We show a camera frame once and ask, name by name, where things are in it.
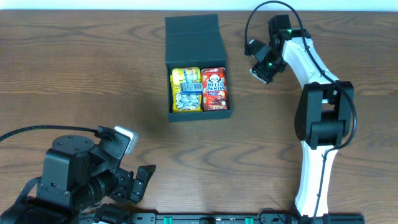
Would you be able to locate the blue small candy box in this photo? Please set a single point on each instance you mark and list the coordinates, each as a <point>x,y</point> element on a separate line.
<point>191,87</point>

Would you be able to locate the green clamp on rail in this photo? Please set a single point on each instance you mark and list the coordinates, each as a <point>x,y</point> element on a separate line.
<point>168,220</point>

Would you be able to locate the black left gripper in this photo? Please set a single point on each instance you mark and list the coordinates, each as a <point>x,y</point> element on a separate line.
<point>133,186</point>

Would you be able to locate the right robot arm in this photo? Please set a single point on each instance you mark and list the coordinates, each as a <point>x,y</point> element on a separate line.
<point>323,115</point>

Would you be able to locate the red Hello Panda box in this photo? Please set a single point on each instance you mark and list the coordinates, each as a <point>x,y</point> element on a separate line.
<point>215,93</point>

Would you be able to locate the yellow Mentos bottle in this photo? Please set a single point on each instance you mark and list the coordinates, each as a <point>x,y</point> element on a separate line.
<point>186,75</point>

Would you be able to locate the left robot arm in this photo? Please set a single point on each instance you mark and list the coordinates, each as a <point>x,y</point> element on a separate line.
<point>77,175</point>

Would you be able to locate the dark green box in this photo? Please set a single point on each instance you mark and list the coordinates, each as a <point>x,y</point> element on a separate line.
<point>194,41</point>

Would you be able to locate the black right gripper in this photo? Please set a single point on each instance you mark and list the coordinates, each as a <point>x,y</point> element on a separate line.
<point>259,62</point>

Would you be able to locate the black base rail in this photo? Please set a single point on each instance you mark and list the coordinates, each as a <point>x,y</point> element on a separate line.
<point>217,218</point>

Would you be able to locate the yellow sunflower seed bag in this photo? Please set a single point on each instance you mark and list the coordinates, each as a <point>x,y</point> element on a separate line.
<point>184,102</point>

